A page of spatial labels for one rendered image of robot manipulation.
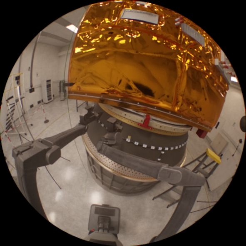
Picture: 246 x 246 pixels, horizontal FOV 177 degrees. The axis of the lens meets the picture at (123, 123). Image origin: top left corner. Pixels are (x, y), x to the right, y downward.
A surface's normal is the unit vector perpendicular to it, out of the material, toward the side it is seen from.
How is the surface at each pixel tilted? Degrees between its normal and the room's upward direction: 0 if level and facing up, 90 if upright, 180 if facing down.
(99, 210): 0
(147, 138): 62
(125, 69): 89
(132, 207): 0
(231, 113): 90
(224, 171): 90
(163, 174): 53
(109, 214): 0
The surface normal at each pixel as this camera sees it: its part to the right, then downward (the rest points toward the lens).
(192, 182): -0.61, -0.44
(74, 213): 0.18, -0.84
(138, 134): -0.19, 0.00
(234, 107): -0.98, -0.19
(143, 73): -0.04, 0.46
